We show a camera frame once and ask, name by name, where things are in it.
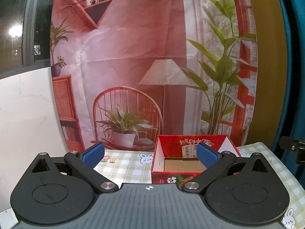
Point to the printed room scene backdrop cloth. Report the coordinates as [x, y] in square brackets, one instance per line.
[143, 28]

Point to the red strawberry print cardboard box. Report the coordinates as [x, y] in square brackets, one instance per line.
[171, 145]

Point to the brown wooden panel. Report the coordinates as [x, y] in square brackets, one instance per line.
[269, 76]

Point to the dark framed window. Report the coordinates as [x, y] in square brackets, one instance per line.
[14, 16]

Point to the teal curtain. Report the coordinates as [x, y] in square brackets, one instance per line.
[295, 52]

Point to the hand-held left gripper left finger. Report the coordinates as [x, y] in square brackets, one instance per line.
[94, 154]

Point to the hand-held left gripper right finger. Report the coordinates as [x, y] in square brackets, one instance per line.
[206, 155]

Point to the checked bunny print tablecloth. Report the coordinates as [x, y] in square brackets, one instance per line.
[126, 169]

